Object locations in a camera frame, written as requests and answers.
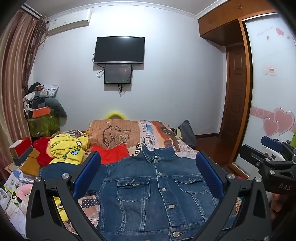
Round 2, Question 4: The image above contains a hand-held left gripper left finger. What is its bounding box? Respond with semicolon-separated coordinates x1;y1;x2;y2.
25;151;105;241

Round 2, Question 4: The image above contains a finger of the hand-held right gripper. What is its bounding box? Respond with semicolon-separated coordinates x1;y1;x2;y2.
239;145;278;173
261;136;289;154

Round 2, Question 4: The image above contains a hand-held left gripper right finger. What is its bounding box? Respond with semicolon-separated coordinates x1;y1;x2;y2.
194;151;272;241

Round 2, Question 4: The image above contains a blue denim jacket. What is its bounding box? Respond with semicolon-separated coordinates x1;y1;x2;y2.
39;146;237;241

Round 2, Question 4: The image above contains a pile of clothes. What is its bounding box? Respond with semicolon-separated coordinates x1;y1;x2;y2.
23;82;60;110

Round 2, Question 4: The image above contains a person's right hand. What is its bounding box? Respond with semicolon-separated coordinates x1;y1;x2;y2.
270;193;282;219

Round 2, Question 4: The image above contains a red cloth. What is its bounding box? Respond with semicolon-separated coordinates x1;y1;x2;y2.
90;143;130;164

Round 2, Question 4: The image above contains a yellow cartoon print garment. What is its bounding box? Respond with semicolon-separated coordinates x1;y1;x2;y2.
47;133;90;165

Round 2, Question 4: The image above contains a brown bear print cushion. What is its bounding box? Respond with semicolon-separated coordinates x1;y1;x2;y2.
89;119;143;152

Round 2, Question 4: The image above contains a red plush garment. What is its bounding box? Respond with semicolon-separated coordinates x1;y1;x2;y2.
33;137;55;167

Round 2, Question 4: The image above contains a yellow cartoon toy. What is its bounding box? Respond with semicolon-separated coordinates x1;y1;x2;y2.
53;197;70;223

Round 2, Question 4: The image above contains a brown cardboard box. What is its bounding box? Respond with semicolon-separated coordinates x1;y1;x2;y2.
21;148;43;177

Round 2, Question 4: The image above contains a white heart print wardrobe door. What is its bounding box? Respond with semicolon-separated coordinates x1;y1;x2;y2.
232;11;296;179

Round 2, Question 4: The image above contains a printed bed sheet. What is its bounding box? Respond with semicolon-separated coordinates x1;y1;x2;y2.
76;119;246;233

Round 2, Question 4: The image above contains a pink plush toy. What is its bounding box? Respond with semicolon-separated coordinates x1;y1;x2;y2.
17;184;34;201

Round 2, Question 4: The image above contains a red box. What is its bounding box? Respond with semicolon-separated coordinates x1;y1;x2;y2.
9;137;33;157

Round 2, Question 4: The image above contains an orange box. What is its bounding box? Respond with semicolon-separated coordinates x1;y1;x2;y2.
32;106;51;118

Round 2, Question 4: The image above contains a stack of books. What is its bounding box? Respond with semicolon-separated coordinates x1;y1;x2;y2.
0;162;40;233

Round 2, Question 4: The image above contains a striped brown curtain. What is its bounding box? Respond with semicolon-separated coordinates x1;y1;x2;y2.
0;10;48;168

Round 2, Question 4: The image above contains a wooden overhead cabinet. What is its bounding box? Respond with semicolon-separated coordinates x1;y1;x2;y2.
198;0;277;47

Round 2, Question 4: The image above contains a white air conditioner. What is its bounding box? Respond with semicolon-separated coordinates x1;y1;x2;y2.
47;10;93;36

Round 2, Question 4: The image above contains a yellow-green ring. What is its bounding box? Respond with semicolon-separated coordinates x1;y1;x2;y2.
105;111;127;120

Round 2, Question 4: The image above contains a small black wall monitor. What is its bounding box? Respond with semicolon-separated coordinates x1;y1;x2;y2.
104;64;133;85

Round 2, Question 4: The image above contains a black wall television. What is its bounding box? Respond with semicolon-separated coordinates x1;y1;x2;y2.
93;36;146;65

